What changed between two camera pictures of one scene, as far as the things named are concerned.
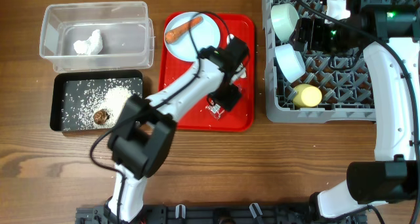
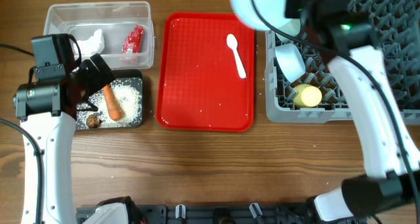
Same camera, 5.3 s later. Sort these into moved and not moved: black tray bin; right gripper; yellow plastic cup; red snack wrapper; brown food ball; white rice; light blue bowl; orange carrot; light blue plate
Moved: right gripper; light blue plate; orange carrot; red snack wrapper; brown food ball
Not moved: yellow plastic cup; black tray bin; light blue bowl; white rice
